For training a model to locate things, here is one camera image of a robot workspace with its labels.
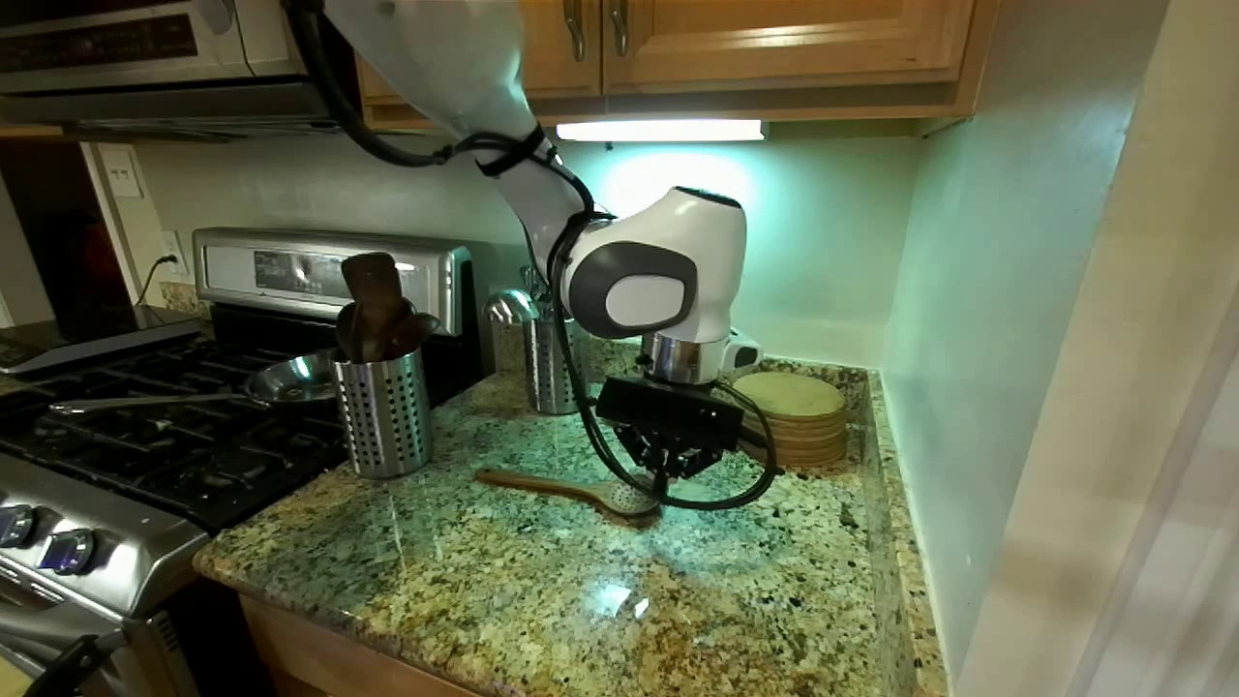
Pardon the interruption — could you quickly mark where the silver oven door handle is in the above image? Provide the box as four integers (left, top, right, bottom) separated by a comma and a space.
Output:
0, 615, 133, 697

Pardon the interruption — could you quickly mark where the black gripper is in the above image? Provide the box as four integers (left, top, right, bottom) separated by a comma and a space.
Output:
593, 372, 755, 483

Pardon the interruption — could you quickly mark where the slotted wooden spatula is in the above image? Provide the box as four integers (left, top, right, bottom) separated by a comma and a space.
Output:
337, 247, 412, 366

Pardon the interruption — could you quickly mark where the stainless steel microwave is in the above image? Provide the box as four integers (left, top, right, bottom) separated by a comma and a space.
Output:
0, 0, 366, 136

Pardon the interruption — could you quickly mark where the stainless steel gas stove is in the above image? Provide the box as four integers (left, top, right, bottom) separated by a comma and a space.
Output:
0, 226, 492, 697

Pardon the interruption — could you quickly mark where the metal cabinet door handle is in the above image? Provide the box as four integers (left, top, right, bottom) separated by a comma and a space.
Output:
561, 0, 593, 64
606, 0, 635, 64

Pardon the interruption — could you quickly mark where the round wooden container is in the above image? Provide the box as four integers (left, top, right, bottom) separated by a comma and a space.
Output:
728, 368, 854, 475

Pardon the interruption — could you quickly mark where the wall outlet with plug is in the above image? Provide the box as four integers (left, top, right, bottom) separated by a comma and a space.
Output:
133, 229, 195, 314

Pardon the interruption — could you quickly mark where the silver stove knob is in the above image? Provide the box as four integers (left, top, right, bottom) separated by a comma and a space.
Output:
0, 501, 44, 550
39, 528, 105, 581

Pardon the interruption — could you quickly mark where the under-cabinet light strip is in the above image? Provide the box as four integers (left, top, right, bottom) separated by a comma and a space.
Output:
554, 115, 771, 149

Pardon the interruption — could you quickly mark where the brown wooden spoon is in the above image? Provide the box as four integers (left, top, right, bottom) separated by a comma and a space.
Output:
473, 466, 668, 528

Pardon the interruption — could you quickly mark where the perforated steel utensil holder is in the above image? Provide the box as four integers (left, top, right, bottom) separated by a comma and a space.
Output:
518, 304, 590, 417
332, 344, 438, 483

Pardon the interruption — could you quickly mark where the wooden wall cabinet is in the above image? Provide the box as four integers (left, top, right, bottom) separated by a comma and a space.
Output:
358, 0, 999, 136

